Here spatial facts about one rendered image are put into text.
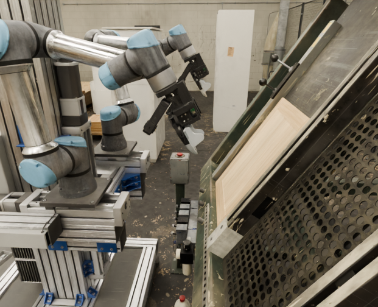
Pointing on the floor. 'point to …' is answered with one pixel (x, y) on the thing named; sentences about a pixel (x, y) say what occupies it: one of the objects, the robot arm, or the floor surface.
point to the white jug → (182, 302)
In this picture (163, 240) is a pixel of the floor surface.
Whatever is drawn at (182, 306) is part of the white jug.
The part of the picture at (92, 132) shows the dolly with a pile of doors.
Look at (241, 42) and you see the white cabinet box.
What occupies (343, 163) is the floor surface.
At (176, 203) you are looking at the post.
